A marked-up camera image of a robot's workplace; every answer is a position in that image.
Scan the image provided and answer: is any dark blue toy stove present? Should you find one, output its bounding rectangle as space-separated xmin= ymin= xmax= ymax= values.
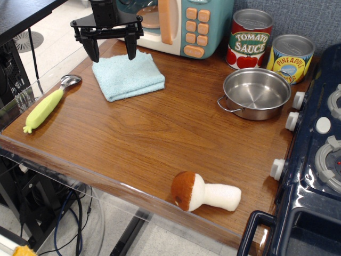
xmin=238 ymin=44 xmax=340 ymax=255

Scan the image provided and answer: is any white stove knob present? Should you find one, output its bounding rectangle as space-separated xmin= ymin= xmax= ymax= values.
xmin=270 ymin=159 xmax=286 ymax=181
xmin=292 ymin=91 xmax=305 ymax=110
xmin=285 ymin=112 xmax=299 ymax=132

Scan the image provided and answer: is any yellow object bottom left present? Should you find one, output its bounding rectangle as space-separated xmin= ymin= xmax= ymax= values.
xmin=12 ymin=245 xmax=37 ymax=256

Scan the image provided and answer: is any tomato sauce can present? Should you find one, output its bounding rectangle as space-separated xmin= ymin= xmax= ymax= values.
xmin=226 ymin=9 xmax=274 ymax=69

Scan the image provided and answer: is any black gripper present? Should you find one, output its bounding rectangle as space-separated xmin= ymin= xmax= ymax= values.
xmin=70 ymin=1 xmax=144 ymax=63

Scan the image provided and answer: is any toy microwave teal cream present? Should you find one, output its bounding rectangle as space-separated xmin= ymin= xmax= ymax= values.
xmin=116 ymin=0 xmax=234 ymax=59

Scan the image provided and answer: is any white stove knob upper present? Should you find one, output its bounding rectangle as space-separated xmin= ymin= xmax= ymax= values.
xmin=292 ymin=91 xmax=305 ymax=110

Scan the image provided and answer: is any plush brown white mushroom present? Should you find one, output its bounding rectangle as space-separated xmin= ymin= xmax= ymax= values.
xmin=170 ymin=171 xmax=241 ymax=212

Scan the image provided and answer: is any white stove knob middle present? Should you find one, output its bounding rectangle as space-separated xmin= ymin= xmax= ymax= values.
xmin=285 ymin=112 xmax=299 ymax=132

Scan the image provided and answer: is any black cable under table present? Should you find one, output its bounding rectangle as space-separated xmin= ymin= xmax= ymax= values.
xmin=38 ymin=186 xmax=94 ymax=256

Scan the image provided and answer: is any clear acrylic table guard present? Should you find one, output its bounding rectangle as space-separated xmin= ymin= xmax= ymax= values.
xmin=0 ymin=15 xmax=240 ymax=251

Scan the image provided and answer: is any white stove knob lower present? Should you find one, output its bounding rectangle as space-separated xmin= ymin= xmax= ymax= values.
xmin=270 ymin=159 xmax=286 ymax=181

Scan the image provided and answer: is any blue cable under table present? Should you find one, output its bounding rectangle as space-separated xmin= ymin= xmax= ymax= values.
xmin=54 ymin=190 xmax=83 ymax=256

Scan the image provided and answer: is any pineapple slices can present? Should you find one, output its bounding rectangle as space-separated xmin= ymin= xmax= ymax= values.
xmin=266 ymin=34 xmax=315 ymax=85

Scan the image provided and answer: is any small steel pot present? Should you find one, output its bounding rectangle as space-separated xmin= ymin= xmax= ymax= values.
xmin=217 ymin=68 xmax=291 ymax=121

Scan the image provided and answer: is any green handled metal spoon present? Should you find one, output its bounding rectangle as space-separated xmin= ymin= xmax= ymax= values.
xmin=23 ymin=75 xmax=82 ymax=134

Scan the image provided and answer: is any light blue folded cloth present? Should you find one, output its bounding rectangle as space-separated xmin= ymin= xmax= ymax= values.
xmin=92 ymin=51 xmax=165 ymax=102

